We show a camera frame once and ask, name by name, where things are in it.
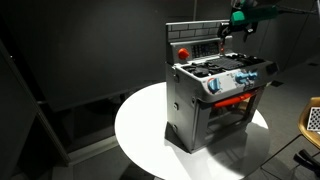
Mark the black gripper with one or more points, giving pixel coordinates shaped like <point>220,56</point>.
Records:
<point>237,23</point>

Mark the orange microwave panel button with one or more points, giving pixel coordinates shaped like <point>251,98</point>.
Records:
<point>222,50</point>

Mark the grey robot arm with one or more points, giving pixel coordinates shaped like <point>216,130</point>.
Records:
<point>245,3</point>

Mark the blue double stove knob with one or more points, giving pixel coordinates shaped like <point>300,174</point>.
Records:
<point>245,77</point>

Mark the red round stove knob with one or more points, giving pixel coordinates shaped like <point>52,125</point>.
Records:
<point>183,53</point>

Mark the blue stove knob red dial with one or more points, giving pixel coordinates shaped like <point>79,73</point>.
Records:
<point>213,86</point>

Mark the grey toy kitchen stove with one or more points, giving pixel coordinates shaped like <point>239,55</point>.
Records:
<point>183,110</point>

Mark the black floor outlet plate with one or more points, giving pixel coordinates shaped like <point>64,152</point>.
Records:
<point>277,83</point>

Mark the checkerboard calibration board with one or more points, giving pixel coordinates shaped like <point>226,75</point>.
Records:
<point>314,119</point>

